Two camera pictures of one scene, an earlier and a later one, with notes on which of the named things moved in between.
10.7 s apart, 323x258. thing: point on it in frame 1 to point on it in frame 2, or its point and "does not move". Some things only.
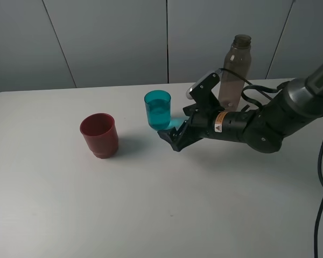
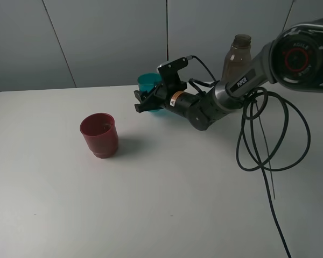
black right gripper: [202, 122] to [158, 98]
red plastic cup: [100, 133] does not move
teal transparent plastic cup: [158, 105] to [148, 81]
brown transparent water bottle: [238, 59] does not move
